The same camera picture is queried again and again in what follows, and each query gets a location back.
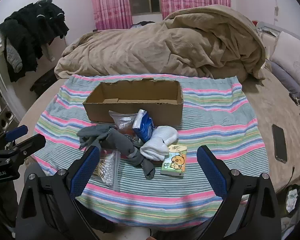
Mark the striped cloth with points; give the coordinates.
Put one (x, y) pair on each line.
(215, 120)

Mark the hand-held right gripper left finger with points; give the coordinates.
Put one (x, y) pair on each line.
(86, 170)

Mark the blue tissue packet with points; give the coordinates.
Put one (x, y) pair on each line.
(145, 127)

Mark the white patterned pillow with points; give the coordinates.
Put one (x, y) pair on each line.
(293, 55)

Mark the white socks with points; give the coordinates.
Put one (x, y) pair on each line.
(157, 142)

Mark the clear plastic bag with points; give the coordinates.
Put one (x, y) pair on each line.
(122, 120)

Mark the dark stool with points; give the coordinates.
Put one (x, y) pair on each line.
(43, 82)

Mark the beige blanket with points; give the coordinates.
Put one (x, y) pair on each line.
(165, 45)

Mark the cardboard box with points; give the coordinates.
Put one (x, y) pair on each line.
(130, 111)

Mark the pile of black clothes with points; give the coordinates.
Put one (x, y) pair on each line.
(32, 27)

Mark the cartoon print tissue pack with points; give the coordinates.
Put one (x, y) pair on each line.
(173, 162)

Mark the bag of cotton swabs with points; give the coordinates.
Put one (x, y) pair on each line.
(107, 170)

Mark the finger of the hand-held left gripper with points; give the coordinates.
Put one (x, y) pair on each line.
(31, 143)
(16, 132)

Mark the metal shelf rack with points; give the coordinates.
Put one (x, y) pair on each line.
(0, 105)

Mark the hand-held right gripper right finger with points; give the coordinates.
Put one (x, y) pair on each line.
(211, 171)

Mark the black phone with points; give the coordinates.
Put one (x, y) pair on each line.
(279, 142)

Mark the grey quilted garment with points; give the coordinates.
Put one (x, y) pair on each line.
(13, 57)

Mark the grey pillow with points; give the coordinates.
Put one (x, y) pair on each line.
(287, 80)

